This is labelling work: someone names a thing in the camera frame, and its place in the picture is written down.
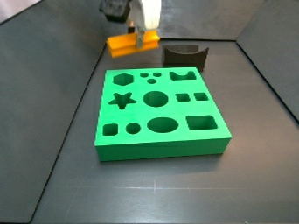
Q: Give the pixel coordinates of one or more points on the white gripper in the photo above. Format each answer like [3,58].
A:
[144,17]

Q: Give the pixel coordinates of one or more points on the yellow star-profile bar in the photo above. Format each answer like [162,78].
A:
[123,45]

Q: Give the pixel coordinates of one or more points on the black curved fixture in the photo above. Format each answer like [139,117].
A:
[184,56]

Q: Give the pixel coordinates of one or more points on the green foam shape-sorter block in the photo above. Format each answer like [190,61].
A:
[158,114]

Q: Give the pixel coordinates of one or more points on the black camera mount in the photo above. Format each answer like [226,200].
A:
[115,10]

